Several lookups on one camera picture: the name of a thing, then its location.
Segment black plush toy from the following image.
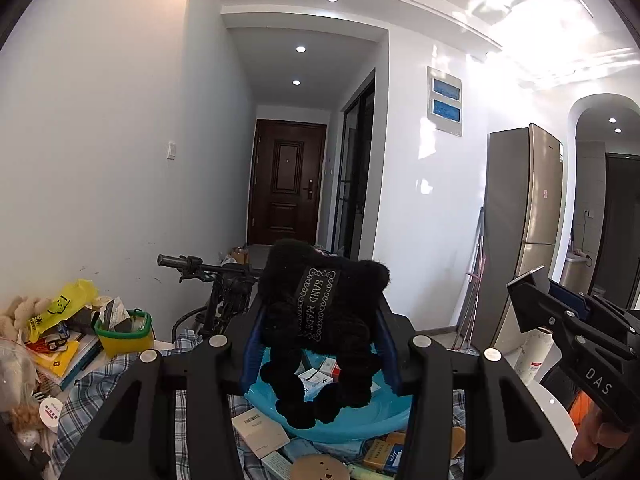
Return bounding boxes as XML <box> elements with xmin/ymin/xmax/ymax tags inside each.
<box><xmin>257</xmin><ymin>238</ymin><xmax>391</xmax><ymax>428</ymax></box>

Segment white floral tumbler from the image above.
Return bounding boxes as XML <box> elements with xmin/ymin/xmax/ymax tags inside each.
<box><xmin>515</xmin><ymin>327</ymin><xmax>553</xmax><ymax>387</ymax></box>

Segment clear plastic bag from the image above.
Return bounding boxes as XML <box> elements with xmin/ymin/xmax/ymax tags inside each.
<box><xmin>0</xmin><ymin>340</ymin><xmax>42</xmax><ymax>413</ymax></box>

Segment person's black orange clothing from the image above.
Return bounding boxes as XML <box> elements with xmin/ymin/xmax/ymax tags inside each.
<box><xmin>569</xmin><ymin>390</ymin><xmax>597</xmax><ymax>423</ymax></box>

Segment orange yellow book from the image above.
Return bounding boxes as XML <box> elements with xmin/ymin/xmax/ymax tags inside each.
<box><xmin>27</xmin><ymin>337</ymin><xmax>82</xmax><ymax>380</ymax></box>

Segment person's right hand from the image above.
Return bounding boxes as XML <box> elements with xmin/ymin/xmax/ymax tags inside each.
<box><xmin>570</xmin><ymin>400</ymin><xmax>640</xmax><ymax>467</ymax></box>

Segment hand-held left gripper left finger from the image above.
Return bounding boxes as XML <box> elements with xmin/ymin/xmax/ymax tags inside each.
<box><xmin>59</xmin><ymin>300</ymin><xmax>267</xmax><ymax>480</ymax></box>

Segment dark interior door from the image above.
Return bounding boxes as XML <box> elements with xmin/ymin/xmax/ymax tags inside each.
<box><xmin>602</xmin><ymin>152</ymin><xmax>640</xmax><ymax>311</ymax></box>

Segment grey gold refrigerator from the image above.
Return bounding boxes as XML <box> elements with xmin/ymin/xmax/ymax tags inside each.
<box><xmin>470</xmin><ymin>122</ymin><xmax>566</xmax><ymax>356</ymax></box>

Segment blue plaid cloth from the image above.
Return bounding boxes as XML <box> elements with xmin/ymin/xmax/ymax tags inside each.
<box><xmin>56</xmin><ymin>327</ymin><xmax>468</xmax><ymax>480</ymax></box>

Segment wall panel blue windows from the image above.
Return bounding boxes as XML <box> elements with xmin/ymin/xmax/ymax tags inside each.
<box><xmin>427</xmin><ymin>66</ymin><xmax>463</xmax><ymax>136</ymax></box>

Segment orange blue box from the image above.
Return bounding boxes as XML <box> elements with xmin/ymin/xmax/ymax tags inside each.
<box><xmin>362</xmin><ymin>440</ymin><xmax>406</xmax><ymax>476</ymax></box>

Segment beige plush toy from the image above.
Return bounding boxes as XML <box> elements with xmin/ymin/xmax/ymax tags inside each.
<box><xmin>0</xmin><ymin>296</ymin><xmax>51</xmax><ymax>332</ymax></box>

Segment round wooden face disc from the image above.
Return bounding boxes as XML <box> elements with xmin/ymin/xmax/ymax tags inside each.
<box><xmin>290</xmin><ymin>455</ymin><xmax>351</xmax><ymax>480</ymax></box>

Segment brown entrance door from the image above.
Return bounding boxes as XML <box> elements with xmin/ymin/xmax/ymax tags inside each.
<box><xmin>247</xmin><ymin>119</ymin><xmax>328</xmax><ymax>247</ymax></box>

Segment black bicycle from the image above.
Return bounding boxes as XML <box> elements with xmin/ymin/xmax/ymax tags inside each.
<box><xmin>156</xmin><ymin>253</ymin><xmax>266</xmax><ymax>341</ymax></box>

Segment yellow bin green rim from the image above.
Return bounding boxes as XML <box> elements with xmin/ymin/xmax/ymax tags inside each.
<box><xmin>94</xmin><ymin>309</ymin><xmax>154</xmax><ymax>358</ymax></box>

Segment white round lid red label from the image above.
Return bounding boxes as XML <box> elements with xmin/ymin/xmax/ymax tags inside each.
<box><xmin>39</xmin><ymin>397</ymin><xmax>65</xmax><ymax>428</ymax></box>

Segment white box green print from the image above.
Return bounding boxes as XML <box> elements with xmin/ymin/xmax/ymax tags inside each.
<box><xmin>262</xmin><ymin>452</ymin><xmax>296</xmax><ymax>480</ymax></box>

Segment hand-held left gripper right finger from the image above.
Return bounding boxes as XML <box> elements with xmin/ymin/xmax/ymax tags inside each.
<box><xmin>375</xmin><ymin>300</ymin><xmax>581</xmax><ymax>480</ymax></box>

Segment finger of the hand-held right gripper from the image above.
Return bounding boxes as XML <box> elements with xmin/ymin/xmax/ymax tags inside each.
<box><xmin>506</xmin><ymin>266</ymin><xmax>592</xmax><ymax>334</ymax></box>
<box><xmin>549</xmin><ymin>279</ymin><xmax>640</xmax><ymax>336</ymax></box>

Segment black framed glass door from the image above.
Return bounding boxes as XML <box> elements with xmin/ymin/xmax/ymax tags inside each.
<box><xmin>332</xmin><ymin>67</ymin><xmax>376</xmax><ymax>261</ymax></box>

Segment folded metal rack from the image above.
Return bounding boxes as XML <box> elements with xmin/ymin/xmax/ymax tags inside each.
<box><xmin>452</xmin><ymin>207</ymin><xmax>488</xmax><ymax>352</ymax></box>

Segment yellow plastic bag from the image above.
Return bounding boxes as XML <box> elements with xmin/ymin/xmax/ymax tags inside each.
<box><xmin>27</xmin><ymin>279</ymin><xmax>101</xmax><ymax>343</ymax></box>

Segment small white medicine box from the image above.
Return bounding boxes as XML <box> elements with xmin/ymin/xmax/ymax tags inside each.
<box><xmin>299</xmin><ymin>360</ymin><xmax>342</xmax><ymax>402</ymax></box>

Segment blue plastic basin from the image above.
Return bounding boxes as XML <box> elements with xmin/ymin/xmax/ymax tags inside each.
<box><xmin>245</xmin><ymin>350</ymin><xmax>416</xmax><ymax>443</ymax></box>

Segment white tan box barcode label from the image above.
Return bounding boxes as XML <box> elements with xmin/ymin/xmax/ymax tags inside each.
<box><xmin>231</xmin><ymin>406</ymin><xmax>291</xmax><ymax>459</ymax></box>

